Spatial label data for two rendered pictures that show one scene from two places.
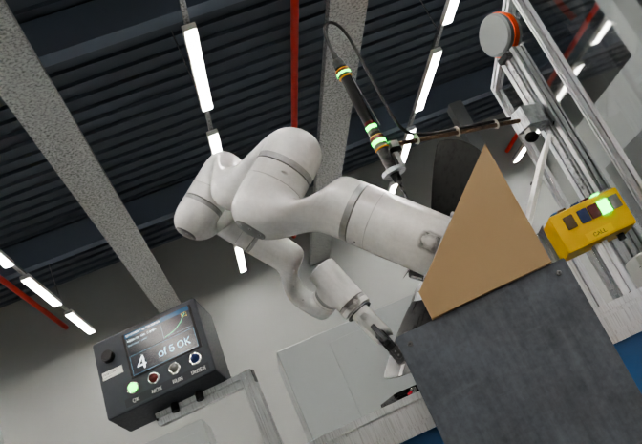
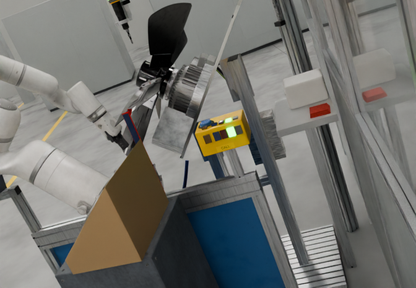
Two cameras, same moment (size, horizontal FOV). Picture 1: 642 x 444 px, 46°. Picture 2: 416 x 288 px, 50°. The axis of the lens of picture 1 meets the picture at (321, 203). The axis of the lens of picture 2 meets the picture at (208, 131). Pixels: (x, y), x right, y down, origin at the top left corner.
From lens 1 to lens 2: 114 cm
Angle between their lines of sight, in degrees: 40
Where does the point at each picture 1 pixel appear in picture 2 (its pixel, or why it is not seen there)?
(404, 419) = not seen: hidden behind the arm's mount
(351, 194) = (32, 169)
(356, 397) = not seen: outside the picture
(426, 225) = (82, 197)
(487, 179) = (105, 209)
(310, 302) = (68, 106)
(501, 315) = (112, 277)
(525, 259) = (127, 256)
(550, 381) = not seen: outside the picture
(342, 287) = (85, 106)
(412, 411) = not seen: hidden behind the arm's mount
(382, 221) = (54, 189)
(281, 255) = (39, 90)
